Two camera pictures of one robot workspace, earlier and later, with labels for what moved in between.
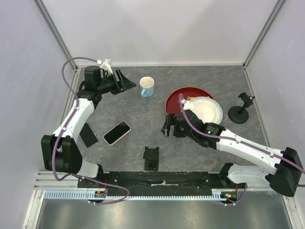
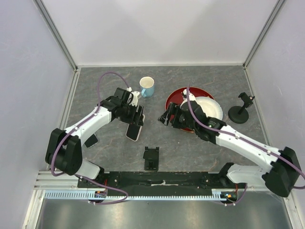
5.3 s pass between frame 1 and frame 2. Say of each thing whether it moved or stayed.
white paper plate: stayed
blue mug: stayed
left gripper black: moved
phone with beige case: moved
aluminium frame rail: stayed
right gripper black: moved
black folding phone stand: stayed
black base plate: stayed
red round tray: stayed
